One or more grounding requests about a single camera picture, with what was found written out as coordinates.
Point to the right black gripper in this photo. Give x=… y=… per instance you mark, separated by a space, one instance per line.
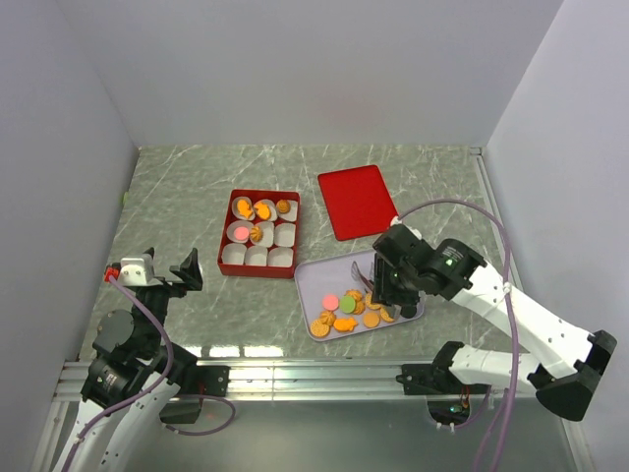
x=382 y=288

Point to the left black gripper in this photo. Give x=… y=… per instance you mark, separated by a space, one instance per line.
x=188 y=270

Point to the pink round cookie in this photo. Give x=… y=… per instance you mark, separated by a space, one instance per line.
x=330 y=302
x=241 y=234

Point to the swirl cookie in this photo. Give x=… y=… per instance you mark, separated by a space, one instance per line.
x=283 y=206
x=256 y=234
x=327 y=318

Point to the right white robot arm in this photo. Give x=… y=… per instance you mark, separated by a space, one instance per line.
x=562 y=364

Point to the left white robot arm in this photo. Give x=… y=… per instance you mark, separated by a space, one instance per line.
x=139 y=378

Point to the dotted round biscuit middle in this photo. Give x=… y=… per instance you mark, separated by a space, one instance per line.
x=371 y=303

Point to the dotted round biscuit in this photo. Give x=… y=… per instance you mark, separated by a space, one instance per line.
x=319 y=329
x=386 y=316
x=371 y=303

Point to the dotted round biscuit right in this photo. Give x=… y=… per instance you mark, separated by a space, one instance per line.
x=386 y=316

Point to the plain orange round cookie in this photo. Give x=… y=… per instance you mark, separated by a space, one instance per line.
x=371 y=319

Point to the green round cookie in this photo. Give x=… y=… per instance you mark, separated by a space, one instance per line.
x=347 y=304

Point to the black sandwich cookie right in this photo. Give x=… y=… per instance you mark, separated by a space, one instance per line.
x=408 y=312

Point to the lilac plastic tray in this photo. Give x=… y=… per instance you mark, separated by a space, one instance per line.
x=316 y=279

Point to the dotted round biscuit left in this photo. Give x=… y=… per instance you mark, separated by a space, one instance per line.
x=319 y=329

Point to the red box lid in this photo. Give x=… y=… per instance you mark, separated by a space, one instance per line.
x=358 y=201

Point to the red cookie box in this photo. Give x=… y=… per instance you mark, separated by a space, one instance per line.
x=275 y=256

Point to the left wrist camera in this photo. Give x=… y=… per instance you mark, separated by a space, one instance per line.
x=129 y=272

